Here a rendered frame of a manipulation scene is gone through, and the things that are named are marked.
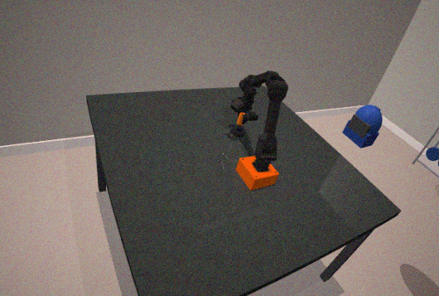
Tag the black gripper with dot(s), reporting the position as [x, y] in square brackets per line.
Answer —
[249, 116]

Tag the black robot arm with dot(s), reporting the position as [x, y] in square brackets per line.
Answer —
[266, 150]

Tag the orange knob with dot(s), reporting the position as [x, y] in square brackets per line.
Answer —
[240, 119]

